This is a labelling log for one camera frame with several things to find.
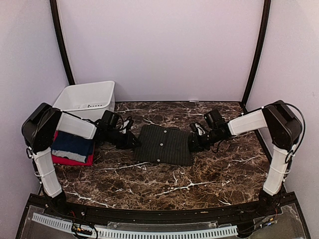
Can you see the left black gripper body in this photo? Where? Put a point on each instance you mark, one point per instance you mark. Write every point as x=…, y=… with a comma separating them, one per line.
x=122, y=143

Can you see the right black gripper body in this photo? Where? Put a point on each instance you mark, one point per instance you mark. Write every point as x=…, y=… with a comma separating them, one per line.
x=204, y=143

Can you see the black clothes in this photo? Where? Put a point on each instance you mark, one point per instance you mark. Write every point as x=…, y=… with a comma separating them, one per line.
x=163, y=145

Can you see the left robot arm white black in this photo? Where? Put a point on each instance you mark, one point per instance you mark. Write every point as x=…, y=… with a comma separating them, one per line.
x=41, y=126

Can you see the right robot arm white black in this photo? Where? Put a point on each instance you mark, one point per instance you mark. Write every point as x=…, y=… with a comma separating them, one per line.
x=286, y=131

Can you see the folded red t-shirt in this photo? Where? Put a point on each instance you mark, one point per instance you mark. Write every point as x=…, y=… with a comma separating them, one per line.
x=72, y=160

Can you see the white plastic bin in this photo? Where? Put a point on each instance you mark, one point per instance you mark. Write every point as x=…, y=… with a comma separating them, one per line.
x=88, y=101

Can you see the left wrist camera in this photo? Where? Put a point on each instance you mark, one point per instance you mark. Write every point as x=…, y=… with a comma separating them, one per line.
x=126, y=125

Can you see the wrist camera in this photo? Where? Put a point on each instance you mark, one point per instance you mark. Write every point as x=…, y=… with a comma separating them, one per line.
x=198, y=129
x=126, y=125

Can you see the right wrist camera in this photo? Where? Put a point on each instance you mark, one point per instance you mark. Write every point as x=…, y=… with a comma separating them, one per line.
x=198, y=129

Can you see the black curved front rail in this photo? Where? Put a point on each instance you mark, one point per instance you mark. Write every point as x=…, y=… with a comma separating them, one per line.
x=242, y=215

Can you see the left black frame post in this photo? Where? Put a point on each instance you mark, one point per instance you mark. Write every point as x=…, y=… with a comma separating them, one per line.
x=60, y=41

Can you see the black frame post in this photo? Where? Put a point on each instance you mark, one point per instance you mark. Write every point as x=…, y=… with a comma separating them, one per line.
x=60, y=41
x=258, y=52

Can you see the white slotted cable duct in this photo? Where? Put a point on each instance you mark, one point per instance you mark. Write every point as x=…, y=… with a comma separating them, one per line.
x=138, y=231

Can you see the right black frame post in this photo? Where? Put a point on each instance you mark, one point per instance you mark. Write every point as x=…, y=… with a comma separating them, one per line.
x=258, y=52

